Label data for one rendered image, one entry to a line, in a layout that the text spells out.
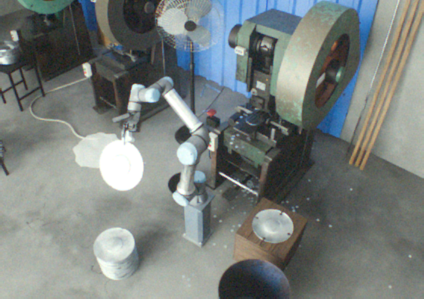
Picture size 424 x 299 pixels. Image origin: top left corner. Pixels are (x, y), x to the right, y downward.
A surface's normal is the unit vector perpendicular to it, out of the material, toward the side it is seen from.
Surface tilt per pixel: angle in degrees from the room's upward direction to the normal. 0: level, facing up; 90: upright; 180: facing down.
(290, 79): 79
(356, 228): 0
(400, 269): 0
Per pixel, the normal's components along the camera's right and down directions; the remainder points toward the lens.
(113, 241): 0.02, -0.77
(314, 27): -0.34, -0.36
